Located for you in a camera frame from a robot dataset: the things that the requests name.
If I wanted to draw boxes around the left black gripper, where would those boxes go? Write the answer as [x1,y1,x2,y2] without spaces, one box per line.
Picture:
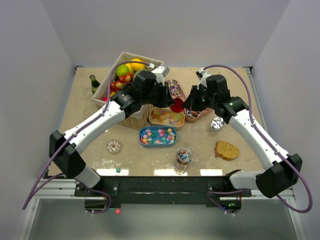
[141,81,175,108]

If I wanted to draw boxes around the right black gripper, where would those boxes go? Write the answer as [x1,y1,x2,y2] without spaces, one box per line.
[182,85,217,112]

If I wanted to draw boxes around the silver metal scoop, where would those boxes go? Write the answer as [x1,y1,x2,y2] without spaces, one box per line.
[210,116,225,131]

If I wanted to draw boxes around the clear glass jar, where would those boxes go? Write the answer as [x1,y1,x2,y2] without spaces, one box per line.
[175,147,192,174]

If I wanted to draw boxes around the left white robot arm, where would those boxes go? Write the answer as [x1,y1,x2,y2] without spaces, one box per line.
[49,66,174,196]

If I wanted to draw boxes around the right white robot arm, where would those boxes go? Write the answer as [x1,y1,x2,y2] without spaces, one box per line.
[183,72,303,198]

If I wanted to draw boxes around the yellow tray gummy candies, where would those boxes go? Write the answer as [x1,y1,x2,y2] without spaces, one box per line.
[148,107,185,129]

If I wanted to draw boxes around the blue tray star candies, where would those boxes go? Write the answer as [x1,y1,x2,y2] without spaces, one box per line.
[138,126,177,148]

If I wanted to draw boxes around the pink tray of lollipops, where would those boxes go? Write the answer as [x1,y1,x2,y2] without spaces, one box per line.
[183,108,212,123]

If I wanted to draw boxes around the pink tray swirl lollipops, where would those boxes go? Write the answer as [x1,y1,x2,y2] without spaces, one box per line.
[168,79,186,102]

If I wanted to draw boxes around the wicker basket with liner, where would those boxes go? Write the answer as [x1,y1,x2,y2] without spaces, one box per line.
[92,51,164,130]

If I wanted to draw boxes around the yellow lemon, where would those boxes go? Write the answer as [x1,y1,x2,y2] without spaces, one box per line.
[130,58,145,72]

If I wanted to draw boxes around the green lime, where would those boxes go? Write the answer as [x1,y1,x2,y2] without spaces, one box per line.
[116,64,130,77]

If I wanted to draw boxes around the bread slice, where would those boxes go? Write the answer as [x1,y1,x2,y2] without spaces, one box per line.
[214,140,240,161]

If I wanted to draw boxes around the red apple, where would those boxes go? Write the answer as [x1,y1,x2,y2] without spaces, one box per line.
[102,96,110,102]

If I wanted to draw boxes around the sprinkled donut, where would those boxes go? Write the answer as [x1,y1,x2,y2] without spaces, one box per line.
[106,139,122,154]

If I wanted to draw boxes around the green glass bottle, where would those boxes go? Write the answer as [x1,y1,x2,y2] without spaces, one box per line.
[89,74,100,95]

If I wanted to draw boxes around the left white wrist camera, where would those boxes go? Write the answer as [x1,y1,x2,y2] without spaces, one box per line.
[147,63,170,85]

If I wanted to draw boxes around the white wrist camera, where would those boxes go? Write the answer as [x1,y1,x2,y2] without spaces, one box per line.
[196,67,212,89]
[147,63,170,85]

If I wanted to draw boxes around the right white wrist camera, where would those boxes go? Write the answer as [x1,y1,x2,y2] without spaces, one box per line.
[196,67,212,89]

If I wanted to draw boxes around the black base mount frame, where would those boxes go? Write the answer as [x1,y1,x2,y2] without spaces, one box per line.
[74,176,252,213]

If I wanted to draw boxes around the aluminium rail frame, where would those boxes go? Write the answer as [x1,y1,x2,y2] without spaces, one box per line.
[18,177,86,240]

